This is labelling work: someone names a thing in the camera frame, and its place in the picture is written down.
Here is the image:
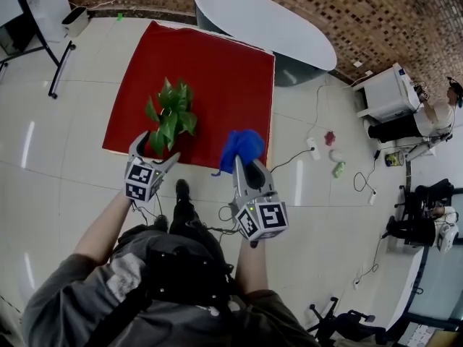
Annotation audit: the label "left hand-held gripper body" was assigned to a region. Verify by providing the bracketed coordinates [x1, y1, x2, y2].
[124, 153, 166, 204]

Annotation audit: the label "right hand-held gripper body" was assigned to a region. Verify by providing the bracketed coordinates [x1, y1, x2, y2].
[229, 189, 289, 243]

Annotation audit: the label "blue cloth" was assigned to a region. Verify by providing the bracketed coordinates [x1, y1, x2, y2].
[211, 129, 266, 178]

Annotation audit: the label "flower pot with green plant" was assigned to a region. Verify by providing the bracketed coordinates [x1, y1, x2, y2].
[144, 77, 198, 159]

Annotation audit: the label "person's right forearm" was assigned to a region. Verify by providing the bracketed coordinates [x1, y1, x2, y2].
[234, 242, 269, 296]

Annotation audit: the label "person's left forearm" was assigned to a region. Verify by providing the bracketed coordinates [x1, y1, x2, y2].
[73, 189, 133, 267]

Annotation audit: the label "table with red cloth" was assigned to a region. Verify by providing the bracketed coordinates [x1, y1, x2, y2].
[102, 20, 276, 169]

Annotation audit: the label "person's black legs and shoes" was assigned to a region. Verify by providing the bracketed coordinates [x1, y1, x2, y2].
[153, 179, 203, 236]

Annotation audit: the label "black whiteboard stand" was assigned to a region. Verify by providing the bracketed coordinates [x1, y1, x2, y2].
[0, 0, 77, 100]

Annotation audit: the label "person's grey shirt and harness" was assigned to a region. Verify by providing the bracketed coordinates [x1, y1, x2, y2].
[21, 224, 321, 347]

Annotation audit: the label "yellow green can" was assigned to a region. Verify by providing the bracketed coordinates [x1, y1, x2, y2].
[384, 150, 404, 168]

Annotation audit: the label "black swivel chair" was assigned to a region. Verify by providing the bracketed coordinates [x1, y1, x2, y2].
[306, 296, 388, 347]

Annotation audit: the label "white bin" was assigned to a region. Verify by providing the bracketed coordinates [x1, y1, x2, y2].
[61, 6, 90, 38]

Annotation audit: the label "white cabinet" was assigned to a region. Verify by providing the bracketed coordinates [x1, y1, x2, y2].
[355, 62, 423, 124]

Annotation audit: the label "white oval table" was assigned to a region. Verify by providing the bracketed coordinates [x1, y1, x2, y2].
[192, 0, 338, 87]

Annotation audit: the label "white desk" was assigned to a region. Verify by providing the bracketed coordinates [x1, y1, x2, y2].
[384, 246, 428, 333]

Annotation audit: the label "black office chair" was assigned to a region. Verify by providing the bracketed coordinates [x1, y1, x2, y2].
[394, 178, 455, 223]

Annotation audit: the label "black floor cable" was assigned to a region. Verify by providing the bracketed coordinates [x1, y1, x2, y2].
[353, 149, 381, 194]

